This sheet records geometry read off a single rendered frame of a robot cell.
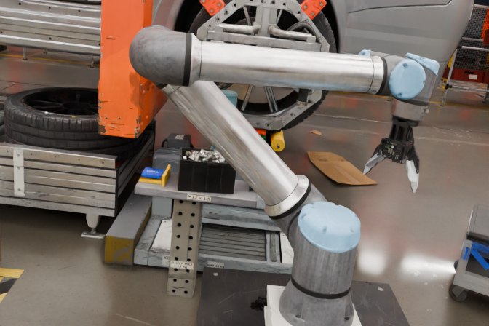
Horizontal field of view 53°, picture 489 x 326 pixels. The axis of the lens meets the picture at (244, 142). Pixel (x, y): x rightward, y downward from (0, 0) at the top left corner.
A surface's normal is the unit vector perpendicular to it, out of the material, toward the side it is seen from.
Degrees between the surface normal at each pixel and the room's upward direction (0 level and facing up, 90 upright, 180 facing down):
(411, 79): 87
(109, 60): 90
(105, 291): 0
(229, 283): 0
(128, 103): 90
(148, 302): 0
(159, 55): 80
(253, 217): 90
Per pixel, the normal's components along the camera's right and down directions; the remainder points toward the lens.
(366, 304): 0.11, -0.95
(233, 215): -0.03, 0.30
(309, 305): -0.35, -0.14
